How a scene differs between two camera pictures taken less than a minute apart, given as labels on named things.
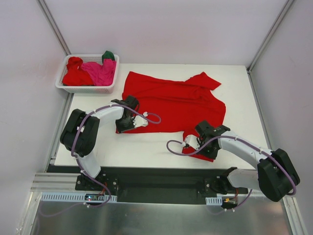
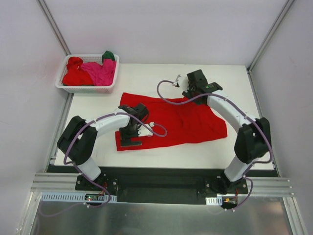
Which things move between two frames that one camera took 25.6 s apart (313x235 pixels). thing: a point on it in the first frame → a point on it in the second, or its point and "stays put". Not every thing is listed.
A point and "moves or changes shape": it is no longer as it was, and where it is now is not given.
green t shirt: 107,55 stays put
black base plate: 131,184 stays put
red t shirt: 170,105 moves or changes shape
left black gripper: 124,123 → 130,142
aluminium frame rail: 55,182 stays put
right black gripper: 208,147 → 190,92
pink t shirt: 102,75 stays put
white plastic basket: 94,58 stays put
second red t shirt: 76,75 stays put
